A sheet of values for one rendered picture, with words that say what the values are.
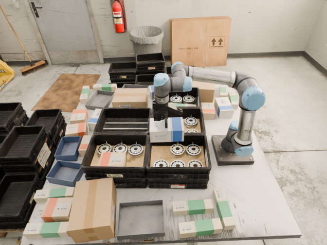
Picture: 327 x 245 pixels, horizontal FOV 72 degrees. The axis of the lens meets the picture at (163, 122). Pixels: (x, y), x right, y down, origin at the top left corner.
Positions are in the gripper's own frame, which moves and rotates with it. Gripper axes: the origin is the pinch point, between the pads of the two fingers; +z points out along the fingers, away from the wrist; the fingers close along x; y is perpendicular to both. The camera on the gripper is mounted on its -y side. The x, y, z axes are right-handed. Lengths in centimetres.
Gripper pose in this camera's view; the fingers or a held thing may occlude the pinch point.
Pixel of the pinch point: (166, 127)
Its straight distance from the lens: 136.1
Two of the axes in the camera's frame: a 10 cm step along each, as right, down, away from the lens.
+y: -10.0, 0.4, 0.0
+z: 0.3, 7.5, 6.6
